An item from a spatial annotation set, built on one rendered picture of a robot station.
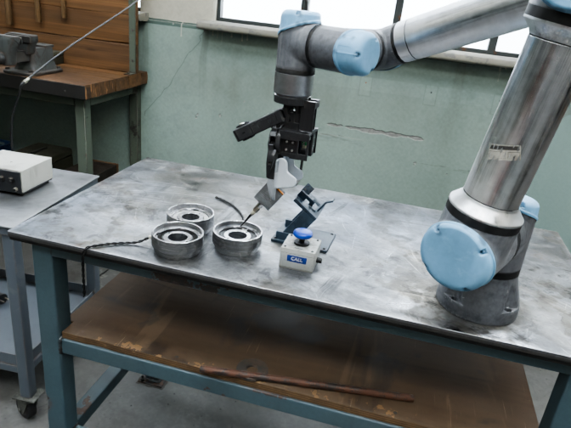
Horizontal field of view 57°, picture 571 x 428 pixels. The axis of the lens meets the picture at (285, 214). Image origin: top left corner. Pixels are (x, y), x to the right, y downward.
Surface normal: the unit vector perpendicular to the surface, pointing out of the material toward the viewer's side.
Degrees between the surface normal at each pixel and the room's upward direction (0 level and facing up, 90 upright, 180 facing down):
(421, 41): 109
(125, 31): 90
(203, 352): 0
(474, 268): 98
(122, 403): 0
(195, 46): 90
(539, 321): 0
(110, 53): 90
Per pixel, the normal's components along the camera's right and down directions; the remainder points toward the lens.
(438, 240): -0.66, 0.35
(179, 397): 0.10, -0.92
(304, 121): -0.29, 0.34
